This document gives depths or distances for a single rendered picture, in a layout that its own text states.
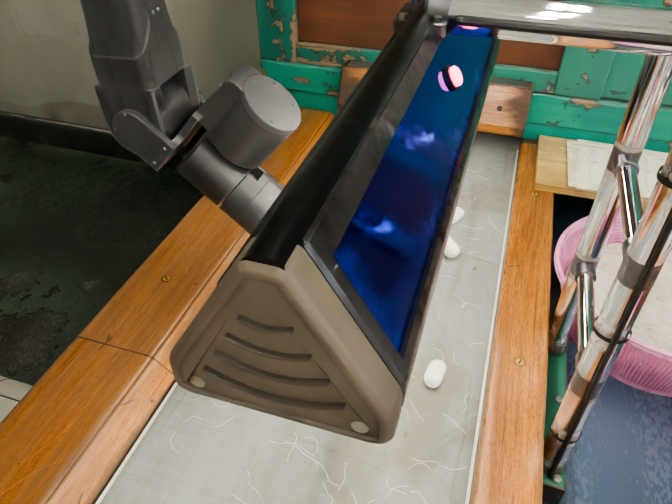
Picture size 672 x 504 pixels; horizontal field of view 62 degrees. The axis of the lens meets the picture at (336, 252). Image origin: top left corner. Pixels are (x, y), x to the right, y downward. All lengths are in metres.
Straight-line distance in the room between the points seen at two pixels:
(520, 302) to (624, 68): 0.43
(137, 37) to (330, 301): 0.37
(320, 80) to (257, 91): 0.53
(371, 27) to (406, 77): 0.71
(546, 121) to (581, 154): 0.08
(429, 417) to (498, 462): 0.08
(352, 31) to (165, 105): 0.51
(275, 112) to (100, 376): 0.31
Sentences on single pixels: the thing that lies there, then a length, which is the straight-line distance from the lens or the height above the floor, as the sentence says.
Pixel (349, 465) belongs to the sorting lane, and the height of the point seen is 0.74.
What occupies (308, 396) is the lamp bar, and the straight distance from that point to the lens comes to 0.18.
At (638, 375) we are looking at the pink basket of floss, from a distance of 0.72.
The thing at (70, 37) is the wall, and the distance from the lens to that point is 2.43.
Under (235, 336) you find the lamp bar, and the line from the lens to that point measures 0.17.
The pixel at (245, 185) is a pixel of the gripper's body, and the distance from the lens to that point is 0.52.
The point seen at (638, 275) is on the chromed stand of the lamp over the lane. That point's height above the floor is 0.96.
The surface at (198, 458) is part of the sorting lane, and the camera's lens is 0.55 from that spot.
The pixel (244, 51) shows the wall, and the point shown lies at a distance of 2.02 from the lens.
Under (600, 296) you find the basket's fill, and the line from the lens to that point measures 0.75.
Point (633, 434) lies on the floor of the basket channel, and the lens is 0.70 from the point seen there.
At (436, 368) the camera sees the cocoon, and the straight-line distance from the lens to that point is 0.58.
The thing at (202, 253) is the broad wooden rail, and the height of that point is 0.76.
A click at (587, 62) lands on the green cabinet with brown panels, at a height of 0.90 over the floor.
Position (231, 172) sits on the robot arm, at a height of 0.94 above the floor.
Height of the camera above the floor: 1.21
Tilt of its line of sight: 40 degrees down
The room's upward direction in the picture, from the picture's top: straight up
